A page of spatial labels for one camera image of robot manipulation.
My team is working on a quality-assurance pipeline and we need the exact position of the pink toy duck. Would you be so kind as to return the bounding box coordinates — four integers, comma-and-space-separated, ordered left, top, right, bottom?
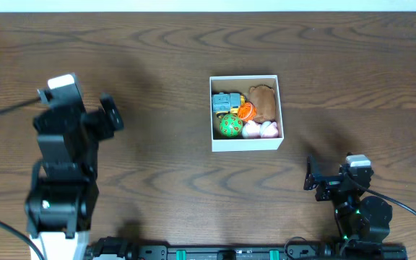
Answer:
241, 121, 279, 139

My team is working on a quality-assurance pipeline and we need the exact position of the orange ridged toy ball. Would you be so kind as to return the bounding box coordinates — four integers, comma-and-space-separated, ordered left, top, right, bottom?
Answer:
237, 102, 256, 122

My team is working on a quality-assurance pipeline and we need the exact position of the green numbered ball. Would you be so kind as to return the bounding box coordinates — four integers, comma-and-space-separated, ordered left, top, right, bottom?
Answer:
220, 113, 243, 138

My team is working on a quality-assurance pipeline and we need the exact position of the brown plush toy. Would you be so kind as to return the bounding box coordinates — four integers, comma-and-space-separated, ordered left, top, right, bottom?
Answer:
248, 85, 276, 123

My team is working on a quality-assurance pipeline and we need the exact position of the yellow grey toy truck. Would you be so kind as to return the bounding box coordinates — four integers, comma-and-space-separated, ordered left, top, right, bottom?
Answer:
212, 92, 246, 118

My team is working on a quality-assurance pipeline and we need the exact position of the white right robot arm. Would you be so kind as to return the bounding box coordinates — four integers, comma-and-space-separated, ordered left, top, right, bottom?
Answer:
303, 154, 392, 254

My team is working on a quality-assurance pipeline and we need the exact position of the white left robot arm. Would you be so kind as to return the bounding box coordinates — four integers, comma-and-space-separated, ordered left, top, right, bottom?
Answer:
25, 94, 124, 259

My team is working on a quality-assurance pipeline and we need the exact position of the white cardboard box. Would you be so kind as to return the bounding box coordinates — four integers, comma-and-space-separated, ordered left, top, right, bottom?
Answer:
209, 75, 285, 152

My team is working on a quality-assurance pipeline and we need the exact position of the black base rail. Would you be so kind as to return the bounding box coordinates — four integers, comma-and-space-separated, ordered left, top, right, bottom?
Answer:
83, 237, 408, 260

